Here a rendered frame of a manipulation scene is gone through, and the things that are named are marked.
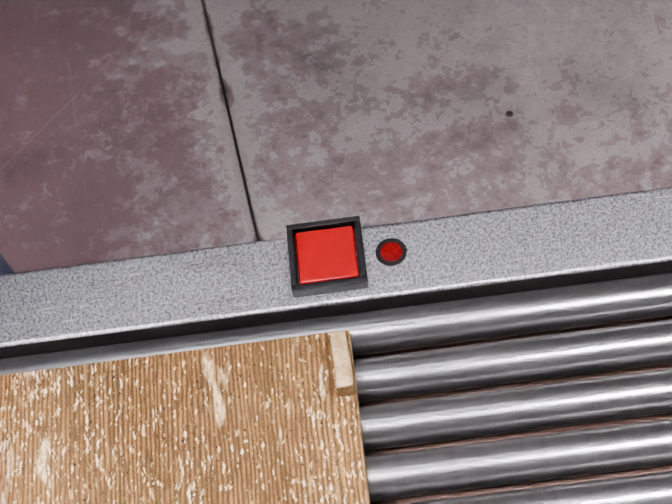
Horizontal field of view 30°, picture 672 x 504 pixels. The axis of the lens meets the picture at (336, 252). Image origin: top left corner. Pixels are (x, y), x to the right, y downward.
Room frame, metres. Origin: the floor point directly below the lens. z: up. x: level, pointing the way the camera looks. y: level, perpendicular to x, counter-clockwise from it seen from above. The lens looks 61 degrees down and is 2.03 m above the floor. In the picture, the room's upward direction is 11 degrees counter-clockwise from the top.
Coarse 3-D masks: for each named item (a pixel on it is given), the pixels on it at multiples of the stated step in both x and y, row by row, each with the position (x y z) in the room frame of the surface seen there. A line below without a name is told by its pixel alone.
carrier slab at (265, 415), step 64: (0, 384) 0.54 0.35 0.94; (64, 384) 0.53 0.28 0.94; (128, 384) 0.51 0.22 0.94; (192, 384) 0.50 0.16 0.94; (256, 384) 0.49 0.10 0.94; (320, 384) 0.47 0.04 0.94; (0, 448) 0.47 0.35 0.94; (64, 448) 0.46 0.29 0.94; (128, 448) 0.45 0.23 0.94; (192, 448) 0.44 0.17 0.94; (256, 448) 0.42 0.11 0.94; (320, 448) 0.41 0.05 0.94
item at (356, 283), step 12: (288, 228) 0.65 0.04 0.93; (300, 228) 0.65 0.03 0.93; (312, 228) 0.65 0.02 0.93; (324, 228) 0.65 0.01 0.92; (360, 228) 0.63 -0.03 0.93; (288, 240) 0.64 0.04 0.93; (360, 240) 0.62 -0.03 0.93; (288, 252) 0.62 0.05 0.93; (360, 252) 0.61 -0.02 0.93; (360, 264) 0.59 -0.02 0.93; (300, 288) 0.58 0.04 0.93; (312, 288) 0.58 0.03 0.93; (324, 288) 0.58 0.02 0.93; (336, 288) 0.58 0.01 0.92; (348, 288) 0.58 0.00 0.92; (360, 288) 0.57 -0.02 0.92
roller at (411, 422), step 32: (544, 384) 0.44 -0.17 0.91; (576, 384) 0.43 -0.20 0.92; (608, 384) 0.42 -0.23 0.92; (640, 384) 0.42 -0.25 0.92; (384, 416) 0.44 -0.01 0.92; (416, 416) 0.43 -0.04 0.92; (448, 416) 0.42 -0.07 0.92; (480, 416) 0.42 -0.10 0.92; (512, 416) 0.41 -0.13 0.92; (544, 416) 0.41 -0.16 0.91; (576, 416) 0.40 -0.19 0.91; (608, 416) 0.40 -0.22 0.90; (640, 416) 0.39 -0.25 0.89; (384, 448) 0.41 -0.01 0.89
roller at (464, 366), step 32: (416, 352) 0.50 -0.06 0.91; (448, 352) 0.49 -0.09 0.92; (480, 352) 0.48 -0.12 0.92; (512, 352) 0.47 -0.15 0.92; (544, 352) 0.47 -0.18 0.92; (576, 352) 0.46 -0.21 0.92; (608, 352) 0.45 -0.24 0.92; (640, 352) 0.45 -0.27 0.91; (384, 384) 0.47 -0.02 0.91; (416, 384) 0.46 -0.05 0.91; (448, 384) 0.46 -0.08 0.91; (480, 384) 0.45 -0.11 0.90
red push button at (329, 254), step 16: (304, 240) 0.64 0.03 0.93; (320, 240) 0.63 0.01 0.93; (336, 240) 0.63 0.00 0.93; (352, 240) 0.62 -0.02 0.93; (304, 256) 0.62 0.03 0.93; (320, 256) 0.61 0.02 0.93; (336, 256) 0.61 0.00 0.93; (352, 256) 0.61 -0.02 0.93; (304, 272) 0.60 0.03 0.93; (320, 272) 0.60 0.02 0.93; (336, 272) 0.59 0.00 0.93; (352, 272) 0.59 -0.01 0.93
